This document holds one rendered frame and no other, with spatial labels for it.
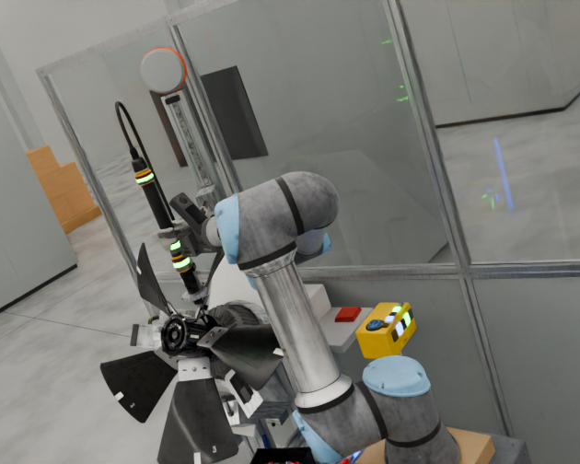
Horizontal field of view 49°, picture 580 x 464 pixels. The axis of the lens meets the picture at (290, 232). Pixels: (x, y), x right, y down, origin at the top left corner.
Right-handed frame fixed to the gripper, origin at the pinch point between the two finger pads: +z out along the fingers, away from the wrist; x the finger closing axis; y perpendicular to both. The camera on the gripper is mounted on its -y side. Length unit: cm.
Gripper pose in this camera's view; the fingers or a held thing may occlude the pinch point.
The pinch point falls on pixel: (159, 228)
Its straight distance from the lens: 174.7
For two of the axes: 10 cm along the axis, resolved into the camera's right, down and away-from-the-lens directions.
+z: -7.8, 0.6, 6.3
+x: 5.4, -4.6, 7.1
